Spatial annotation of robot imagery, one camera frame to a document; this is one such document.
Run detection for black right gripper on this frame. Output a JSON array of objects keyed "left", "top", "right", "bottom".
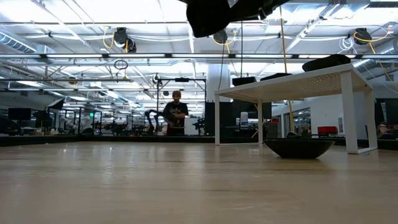
[{"left": 228, "top": 0, "right": 292, "bottom": 21}]

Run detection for white perforated metal shelf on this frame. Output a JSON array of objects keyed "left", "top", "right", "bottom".
[{"left": 213, "top": 63, "right": 379, "bottom": 156}]

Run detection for black background panels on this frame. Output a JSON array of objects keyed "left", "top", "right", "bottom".
[{"left": 204, "top": 101, "right": 273, "bottom": 138}]

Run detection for person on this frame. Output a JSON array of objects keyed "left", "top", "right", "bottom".
[{"left": 162, "top": 90, "right": 190, "bottom": 136}]

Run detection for red storage bin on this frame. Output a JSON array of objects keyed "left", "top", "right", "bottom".
[{"left": 317, "top": 126, "right": 339, "bottom": 136}]

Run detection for black background monitor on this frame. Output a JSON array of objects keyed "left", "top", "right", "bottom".
[{"left": 7, "top": 107, "right": 32, "bottom": 122}]

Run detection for black ceiling cable reel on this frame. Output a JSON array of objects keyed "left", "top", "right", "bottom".
[
  {"left": 353, "top": 27, "right": 373, "bottom": 46},
  {"left": 113, "top": 27, "right": 138, "bottom": 54},
  {"left": 212, "top": 27, "right": 229, "bottom": 45}
]

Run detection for black workstation frame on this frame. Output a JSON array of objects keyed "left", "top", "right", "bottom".
[{"left": 156, "top": 77, "right": 208, "bottom": 136}]

